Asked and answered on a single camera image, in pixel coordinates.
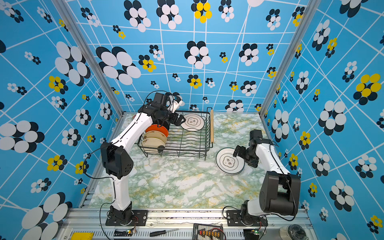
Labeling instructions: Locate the white plate green cloud outline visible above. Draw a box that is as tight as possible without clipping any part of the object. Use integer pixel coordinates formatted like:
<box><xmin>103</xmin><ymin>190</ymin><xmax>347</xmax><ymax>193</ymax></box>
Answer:
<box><xmin>216</xmin><ymin>148</ymin><xmax>245</xmax><ymax>176</ymax></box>

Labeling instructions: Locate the black wire dish rack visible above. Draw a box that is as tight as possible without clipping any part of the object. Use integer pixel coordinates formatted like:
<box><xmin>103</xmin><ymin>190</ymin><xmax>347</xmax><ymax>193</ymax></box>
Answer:
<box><xmin>137</xmin><ymin>107</ymin><xmax>214</xmax><ymax>159</ymax></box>

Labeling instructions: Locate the white plate green rim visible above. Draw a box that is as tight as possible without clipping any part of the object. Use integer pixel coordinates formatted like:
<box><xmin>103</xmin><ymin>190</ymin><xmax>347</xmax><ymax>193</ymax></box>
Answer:
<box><xmin>181</xmin><ymin>114</ymin><xmax>205</xmax><ymax>132</ymax></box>

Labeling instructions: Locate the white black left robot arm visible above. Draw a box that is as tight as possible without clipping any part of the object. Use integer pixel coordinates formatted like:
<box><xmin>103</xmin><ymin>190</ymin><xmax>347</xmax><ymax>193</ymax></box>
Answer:
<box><xmin>101</xmin><ymin>91</ymin><xmax>186</xmax><ymax>226</ymax></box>

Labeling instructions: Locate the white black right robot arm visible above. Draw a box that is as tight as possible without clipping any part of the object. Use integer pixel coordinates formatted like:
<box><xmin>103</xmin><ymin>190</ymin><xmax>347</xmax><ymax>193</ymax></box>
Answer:
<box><xmin>233</xmin><ymin>130</ymin><xmax>301</xmax><ymax>226</ymax></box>

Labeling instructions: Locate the black plate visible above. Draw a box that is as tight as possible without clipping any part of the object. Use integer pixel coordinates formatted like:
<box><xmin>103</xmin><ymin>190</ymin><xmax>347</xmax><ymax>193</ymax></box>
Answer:
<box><xmin>156</xmin><ymin>120</ymin><xmax>170</xmax><ymax>130</ymax></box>

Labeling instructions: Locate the orange plate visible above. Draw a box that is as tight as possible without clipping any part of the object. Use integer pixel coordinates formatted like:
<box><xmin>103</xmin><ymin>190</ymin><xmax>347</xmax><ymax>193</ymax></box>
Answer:
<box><xmin>146</xmin><ymin>125</ymin><xmax>169</xmax><ymax>137</ymax></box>

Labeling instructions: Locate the cream plate with stamp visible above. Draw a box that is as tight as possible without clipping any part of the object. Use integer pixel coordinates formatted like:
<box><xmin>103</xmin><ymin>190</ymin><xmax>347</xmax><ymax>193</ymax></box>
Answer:
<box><xmin>144</xmin><ymin>131</ymin><xmax>167</xmax><ymax>143</ymax></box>

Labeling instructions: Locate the clear plastic container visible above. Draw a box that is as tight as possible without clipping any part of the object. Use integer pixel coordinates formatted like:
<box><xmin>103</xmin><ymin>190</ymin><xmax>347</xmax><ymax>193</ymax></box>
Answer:
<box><xmin>279</xmin><ymin>224</ymin><xmax>307</xmax><ymax>240</ymax></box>

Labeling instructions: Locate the black terminal board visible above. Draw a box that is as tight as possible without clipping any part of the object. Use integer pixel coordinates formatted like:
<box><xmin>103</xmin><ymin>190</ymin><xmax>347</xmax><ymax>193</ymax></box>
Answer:
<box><xmin>192</xmin><ymin>223</ymin><xmax>227</xmax><ymax>240</ymax></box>

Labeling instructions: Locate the yellow box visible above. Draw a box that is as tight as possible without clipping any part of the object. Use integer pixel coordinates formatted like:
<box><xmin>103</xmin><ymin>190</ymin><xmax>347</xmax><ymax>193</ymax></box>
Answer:
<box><xmin>71</xmin><ymin>233</ymin><xmax>94</xmax><ymax>240</ymax></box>

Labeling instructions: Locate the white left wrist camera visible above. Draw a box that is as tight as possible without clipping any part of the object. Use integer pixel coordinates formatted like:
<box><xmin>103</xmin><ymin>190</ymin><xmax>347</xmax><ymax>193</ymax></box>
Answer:
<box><xmin>170</xmin><ymin>96</ymin><xmax>185</xmax><ymax>113</ymax></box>

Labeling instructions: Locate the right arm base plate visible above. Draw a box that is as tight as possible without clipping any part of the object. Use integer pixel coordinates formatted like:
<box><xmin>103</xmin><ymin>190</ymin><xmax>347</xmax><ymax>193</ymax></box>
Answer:
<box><xmin>226</xmin><ymin>210</ymin><xmax>268</xmax><ymax>228</ymax></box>

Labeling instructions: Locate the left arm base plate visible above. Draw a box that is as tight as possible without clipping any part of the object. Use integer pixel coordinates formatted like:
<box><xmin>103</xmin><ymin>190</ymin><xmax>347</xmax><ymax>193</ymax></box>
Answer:
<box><xmin>105</xmin><ymin>209</ymin><xmax>148</xmax><ymax>227</ymax></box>

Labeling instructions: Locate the black handled screwdriver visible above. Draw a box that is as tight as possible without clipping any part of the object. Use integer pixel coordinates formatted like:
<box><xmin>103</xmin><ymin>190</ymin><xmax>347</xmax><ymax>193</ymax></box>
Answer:
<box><xmin>150</xmin><ymin>229</ymin><xmax>179</xmax><ymax>237</ymax></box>

